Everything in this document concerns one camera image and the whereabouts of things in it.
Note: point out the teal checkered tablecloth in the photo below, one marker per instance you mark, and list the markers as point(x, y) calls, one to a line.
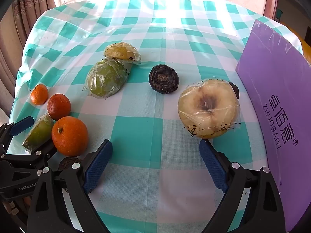
point(145, 41)

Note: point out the yellow fruit slice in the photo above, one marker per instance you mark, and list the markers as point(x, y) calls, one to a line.
point(121, 53)

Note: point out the green fruit wedge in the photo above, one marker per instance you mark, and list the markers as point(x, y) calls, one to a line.
point(37, 133)

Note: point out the purple cardboard box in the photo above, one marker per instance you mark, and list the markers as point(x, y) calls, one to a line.
point(274, 102)

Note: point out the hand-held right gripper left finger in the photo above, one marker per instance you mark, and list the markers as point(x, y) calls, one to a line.
point(97, 167)

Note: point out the green fruit half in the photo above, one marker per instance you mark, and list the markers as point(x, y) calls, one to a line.
point(105, 79)

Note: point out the medium orange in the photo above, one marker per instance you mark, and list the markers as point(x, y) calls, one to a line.
point(59, 106)

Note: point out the large orange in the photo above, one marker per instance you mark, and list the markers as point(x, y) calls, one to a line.
point(69, 136)

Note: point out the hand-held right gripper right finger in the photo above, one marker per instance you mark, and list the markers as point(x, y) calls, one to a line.
point(213, 167)

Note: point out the small orange tangerine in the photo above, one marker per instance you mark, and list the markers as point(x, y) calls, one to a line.
point(39, 94)

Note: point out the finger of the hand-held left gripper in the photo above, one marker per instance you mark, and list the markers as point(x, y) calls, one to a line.
point(36, 159)
point(21, 125)

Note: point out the pale apple half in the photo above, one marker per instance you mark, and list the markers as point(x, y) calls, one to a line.
point(206, 109)

